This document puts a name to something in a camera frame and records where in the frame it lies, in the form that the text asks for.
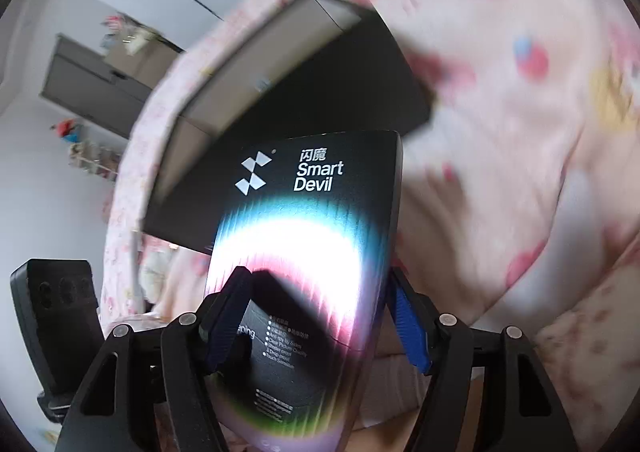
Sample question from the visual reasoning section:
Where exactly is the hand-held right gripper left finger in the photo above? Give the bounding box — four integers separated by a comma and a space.
54, 266, 254, 452

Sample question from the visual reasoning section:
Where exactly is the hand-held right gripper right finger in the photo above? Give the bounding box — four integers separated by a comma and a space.
386, 266, 581, 452

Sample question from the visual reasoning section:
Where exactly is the black iridescent packet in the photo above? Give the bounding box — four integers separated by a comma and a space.
205, 131, 405, 452

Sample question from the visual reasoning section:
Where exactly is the dark grey cardboard box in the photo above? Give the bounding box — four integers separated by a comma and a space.
142, 0, 436, 253

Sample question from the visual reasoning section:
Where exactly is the red and blue toy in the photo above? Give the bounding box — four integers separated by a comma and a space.
50, 118, 87, 139

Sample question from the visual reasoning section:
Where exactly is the pink printed blanket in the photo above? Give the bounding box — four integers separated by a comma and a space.
100, 0, 640, 452

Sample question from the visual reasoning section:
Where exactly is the grey cabinet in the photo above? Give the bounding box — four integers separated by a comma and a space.
40, 34, 151, 139

